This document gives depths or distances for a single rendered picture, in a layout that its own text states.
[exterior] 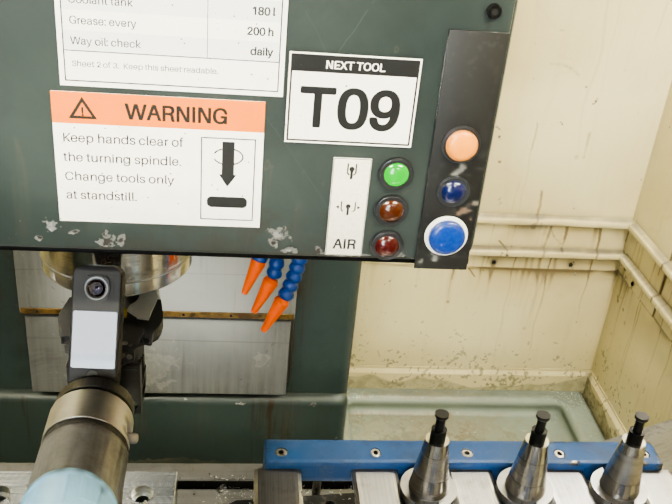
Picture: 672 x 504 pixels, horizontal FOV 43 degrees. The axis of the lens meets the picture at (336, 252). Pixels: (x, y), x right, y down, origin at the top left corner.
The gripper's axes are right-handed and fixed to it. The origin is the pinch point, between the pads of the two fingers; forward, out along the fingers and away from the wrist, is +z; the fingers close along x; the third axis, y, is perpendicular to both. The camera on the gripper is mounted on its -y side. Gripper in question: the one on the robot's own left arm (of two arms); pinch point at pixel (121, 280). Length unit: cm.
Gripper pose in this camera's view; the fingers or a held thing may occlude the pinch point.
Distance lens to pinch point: 97.5
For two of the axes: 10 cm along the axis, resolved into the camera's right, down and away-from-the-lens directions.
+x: 9.9, 0.3, 1.2
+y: -0.9, 8.6, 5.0
